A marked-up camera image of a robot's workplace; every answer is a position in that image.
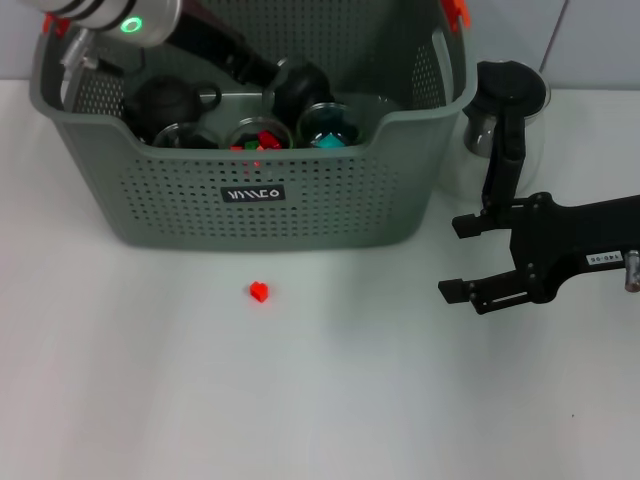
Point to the glass teacup black holder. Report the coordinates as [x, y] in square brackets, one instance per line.
[330, 122]
[237, 130]
[300, 85]
[185, 137]

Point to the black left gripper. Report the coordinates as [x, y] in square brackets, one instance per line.
[210, 35]

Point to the long dark red toy brick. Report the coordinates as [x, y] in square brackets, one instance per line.
[270, 141]

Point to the grey perforated storage bin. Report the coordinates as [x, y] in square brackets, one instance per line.
[325, 200]

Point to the teal square toy brick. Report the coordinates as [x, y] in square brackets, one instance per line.
[328, 142]

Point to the glass coffee pot black lid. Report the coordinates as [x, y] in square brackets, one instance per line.
[510, 90]

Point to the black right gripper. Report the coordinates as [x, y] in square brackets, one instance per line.
[575, 240]

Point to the black clay teapot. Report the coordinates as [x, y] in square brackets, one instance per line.
[165, 102]

